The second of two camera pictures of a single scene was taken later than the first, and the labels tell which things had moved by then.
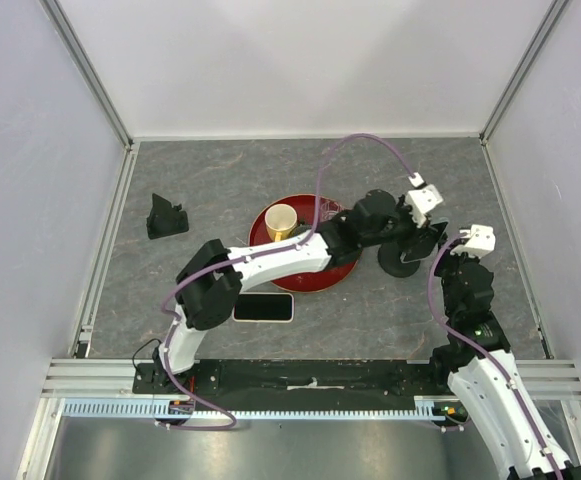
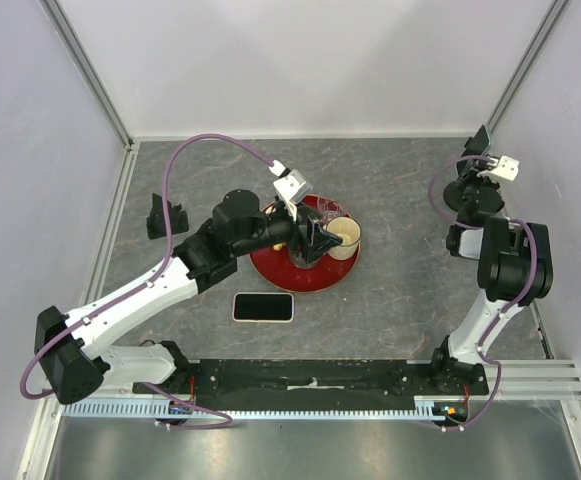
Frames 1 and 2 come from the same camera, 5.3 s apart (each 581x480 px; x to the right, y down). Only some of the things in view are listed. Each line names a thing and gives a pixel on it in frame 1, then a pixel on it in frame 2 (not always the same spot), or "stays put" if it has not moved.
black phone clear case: (424, 243) -> (478, 144)
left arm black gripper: (413, 231) -> (316, 235)
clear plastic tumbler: (329, 207) stays put
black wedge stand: (165, 219) stays put
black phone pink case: (263, 307) stays put
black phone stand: (389, 258) -> (467, 177)
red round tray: (305, 206) stays put
